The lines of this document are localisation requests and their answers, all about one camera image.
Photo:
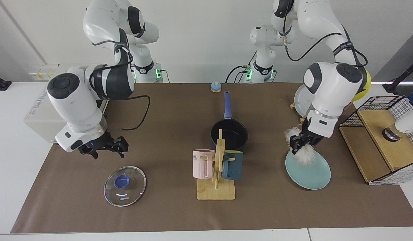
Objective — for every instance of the glass lid with blue knob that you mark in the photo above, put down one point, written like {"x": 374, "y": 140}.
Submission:
{"x": 132, "y": 190}

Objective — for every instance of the teal green round plate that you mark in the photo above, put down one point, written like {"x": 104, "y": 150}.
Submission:
{"x": 313, "y": 174}

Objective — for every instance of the wooden plate rack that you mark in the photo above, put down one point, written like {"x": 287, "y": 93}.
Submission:
{"x": 292, "y": 106}

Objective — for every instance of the white round plate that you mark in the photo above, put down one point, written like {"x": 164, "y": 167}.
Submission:
{"x": 301, "y": 100}

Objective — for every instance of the yellow round plate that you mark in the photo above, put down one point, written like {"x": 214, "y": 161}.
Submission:
{"x": 366, "y": 88}

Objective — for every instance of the pale toaster oven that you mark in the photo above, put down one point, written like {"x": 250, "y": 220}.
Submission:
{"x": 39, "y": 120}

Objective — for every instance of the dark teal cup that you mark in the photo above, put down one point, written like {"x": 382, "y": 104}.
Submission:
{"x": 233, "y": 169}

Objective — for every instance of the brown table cloth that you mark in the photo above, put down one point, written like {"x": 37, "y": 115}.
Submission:
{"x": 159, "y": 207}

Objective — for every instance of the pink cup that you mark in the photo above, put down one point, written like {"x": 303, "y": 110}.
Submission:
{"x": 201, "y": 165}

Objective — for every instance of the wooden cup stand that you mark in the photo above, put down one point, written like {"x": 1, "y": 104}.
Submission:
{"x": 216, "y": 192}

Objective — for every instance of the white cylinder with metal end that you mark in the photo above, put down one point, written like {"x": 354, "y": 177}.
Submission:
{"x": 408, "y": 124}

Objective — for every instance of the small blue round thing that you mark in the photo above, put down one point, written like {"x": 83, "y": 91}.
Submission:
{"x": 215, "y": 87}

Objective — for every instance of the black stand leg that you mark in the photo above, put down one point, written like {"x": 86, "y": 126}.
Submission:
{"x": 398, "y": 80}

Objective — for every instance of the white wall socket strip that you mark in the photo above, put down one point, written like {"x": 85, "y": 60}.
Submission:
{"x": 42, "y": 75}

